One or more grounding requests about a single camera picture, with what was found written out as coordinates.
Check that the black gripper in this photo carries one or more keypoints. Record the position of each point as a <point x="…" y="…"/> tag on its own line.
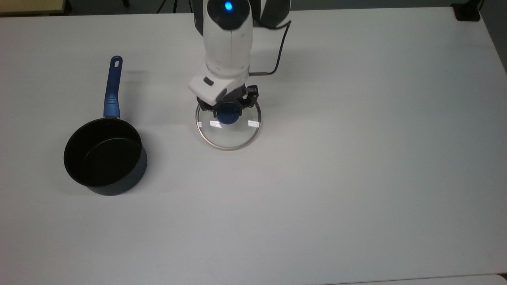
<point x="233" y="97"/>

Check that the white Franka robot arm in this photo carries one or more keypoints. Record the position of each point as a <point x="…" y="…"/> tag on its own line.
<point x="227" y="43"/>

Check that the black pole clamp base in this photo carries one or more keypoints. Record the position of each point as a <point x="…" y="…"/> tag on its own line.
<point x="467" y="12"/>

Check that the dark blue saucepan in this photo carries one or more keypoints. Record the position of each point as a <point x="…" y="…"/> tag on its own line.
<point x="103" y="158"/>

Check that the wooden furniture top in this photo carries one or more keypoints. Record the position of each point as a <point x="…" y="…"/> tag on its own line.
<point x="27" y="6"/>

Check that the glass lid with blue knob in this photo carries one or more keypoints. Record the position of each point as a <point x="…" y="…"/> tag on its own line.
<point x="229" y="136"/>

